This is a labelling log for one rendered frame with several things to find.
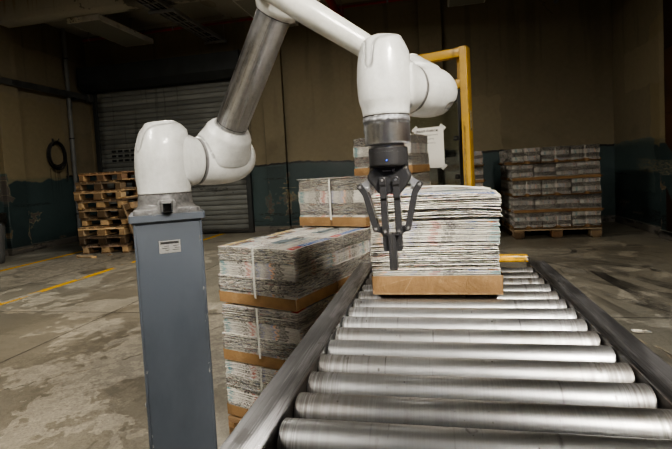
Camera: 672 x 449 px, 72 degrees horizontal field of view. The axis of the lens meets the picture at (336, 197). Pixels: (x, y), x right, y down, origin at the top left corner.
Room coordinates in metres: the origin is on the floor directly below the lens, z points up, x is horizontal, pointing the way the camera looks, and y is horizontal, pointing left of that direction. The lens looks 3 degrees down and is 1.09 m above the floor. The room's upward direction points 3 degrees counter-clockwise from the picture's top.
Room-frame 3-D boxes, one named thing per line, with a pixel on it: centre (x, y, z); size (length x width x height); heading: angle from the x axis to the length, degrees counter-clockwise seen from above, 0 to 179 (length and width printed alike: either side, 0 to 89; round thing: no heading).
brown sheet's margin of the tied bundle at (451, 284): (1.10, -0.23, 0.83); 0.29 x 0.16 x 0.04; 78
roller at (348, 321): (0.87, -0.22, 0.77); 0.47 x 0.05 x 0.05; 78
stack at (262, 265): (2.21, 0.02, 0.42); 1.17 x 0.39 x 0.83; 149
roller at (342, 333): (0.81, -0.21, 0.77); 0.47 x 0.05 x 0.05; 78
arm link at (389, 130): (0.90, -0.11, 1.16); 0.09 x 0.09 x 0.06
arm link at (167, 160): (1.42, 0.51, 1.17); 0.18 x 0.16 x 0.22; 138
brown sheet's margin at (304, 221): (2.33, -0.05, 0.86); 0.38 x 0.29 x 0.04; 58
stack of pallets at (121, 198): (7.98, 3.66, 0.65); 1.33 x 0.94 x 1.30; 172
